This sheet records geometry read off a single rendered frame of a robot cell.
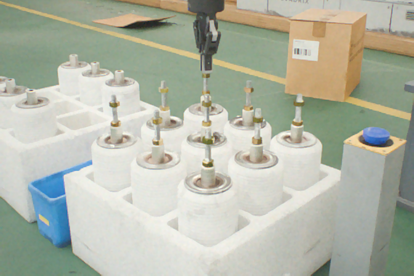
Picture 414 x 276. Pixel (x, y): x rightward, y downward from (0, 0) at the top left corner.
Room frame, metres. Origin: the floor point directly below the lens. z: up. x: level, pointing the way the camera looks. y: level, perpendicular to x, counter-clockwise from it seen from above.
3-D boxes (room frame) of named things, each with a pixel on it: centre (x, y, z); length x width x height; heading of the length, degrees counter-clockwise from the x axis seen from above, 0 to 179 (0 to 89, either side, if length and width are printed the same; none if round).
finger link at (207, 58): (1.00, 0.00, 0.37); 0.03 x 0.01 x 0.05; 16
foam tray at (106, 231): (0.85, 0.00, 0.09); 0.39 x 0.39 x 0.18; 46
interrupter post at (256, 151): (0.77, -0.08, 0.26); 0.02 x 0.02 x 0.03
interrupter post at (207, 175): (0.69, 0.00, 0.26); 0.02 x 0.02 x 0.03
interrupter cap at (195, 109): (1.02, 0.00, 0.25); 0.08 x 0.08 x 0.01
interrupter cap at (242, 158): (0.77, -0.08, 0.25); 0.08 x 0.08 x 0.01
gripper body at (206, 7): (1.02, 0.00, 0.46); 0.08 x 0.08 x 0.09
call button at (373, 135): (0.71, -0.26, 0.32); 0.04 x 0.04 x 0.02
